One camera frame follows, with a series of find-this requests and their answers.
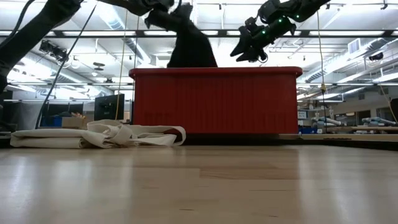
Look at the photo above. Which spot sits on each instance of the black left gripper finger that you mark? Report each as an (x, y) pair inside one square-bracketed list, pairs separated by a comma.
[(158, 20), (184, 11)]

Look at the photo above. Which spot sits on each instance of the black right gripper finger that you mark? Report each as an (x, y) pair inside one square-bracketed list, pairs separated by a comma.
[(248, 56), (242, 46)]

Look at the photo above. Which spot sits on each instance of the black garment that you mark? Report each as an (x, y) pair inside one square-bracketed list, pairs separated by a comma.
[(192, 49)]

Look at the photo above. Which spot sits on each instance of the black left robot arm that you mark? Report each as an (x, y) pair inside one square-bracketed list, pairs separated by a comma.
[(31, 34)]

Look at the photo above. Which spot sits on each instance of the pale background robot arm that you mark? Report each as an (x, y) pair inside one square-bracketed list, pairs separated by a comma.
[(326, 121), (379, 121)]

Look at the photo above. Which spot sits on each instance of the red plastic laundry bin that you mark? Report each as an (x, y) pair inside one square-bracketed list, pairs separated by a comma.
[(217, 102)]

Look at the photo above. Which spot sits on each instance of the blue storage bin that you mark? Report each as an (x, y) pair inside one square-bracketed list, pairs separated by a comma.
[(51, 121)]

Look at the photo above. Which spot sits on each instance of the black computer monitor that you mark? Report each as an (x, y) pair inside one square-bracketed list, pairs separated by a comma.
[(107, 107)]

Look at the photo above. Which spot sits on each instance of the small black ceiling fixture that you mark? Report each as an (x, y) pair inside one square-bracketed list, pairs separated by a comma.
[(376, 56)]

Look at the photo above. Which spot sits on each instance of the brown cardboard box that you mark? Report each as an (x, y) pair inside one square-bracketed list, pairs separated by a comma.
[(74, 122)]

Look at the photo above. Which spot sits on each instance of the white canvas tote bag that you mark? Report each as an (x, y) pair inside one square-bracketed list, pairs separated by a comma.
[(62, 137)]

